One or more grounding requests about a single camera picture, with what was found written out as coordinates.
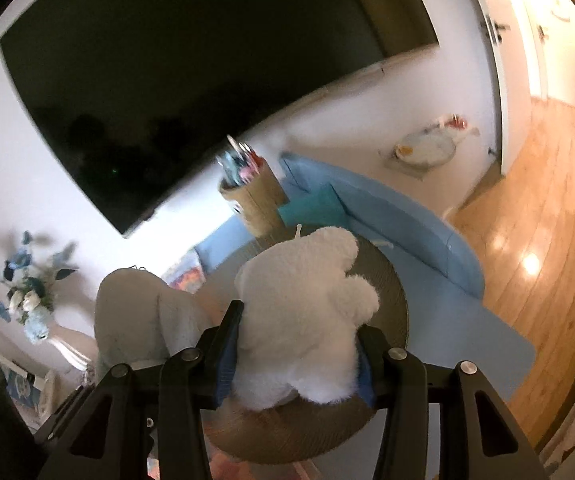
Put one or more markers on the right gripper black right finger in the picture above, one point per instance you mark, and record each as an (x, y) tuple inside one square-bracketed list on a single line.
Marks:
[(479, 438)]

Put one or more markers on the colourful floral table cloth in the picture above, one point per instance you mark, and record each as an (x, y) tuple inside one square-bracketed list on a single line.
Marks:
[(188, 274)]

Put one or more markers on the blue table mat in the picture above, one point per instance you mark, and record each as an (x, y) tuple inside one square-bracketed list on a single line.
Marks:
[(431, 287)]

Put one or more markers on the stack of books and boxes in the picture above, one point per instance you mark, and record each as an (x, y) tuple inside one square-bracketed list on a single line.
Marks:
[(33, 396)]

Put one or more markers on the woven pen holder cup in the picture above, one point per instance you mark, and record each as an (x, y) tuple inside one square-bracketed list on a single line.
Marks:
[(251, 188)]

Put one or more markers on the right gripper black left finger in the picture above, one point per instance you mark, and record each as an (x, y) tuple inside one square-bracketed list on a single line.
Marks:
[(107, 431)]

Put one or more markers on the round tray on floor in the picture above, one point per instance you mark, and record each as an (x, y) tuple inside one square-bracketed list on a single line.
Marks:
[(432, 147)]

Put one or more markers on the white door with handle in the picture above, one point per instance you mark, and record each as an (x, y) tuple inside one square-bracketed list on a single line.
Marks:
[(502, 20)]

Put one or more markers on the blue and white artificial flowers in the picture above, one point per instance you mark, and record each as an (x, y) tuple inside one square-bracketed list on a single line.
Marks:
[(29, 284)]

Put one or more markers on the white ribbed flower vase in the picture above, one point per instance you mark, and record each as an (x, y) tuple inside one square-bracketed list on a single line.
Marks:
[(78, 349)]

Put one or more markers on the white plush toy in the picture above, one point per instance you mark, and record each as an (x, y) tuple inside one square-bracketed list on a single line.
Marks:
[(302, 310)]

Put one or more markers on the black wall television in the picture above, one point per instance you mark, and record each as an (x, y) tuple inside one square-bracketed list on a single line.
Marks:
[(134, 95)]

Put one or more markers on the teal small box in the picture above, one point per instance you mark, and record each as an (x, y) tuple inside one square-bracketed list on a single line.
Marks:
[(320, 208)]

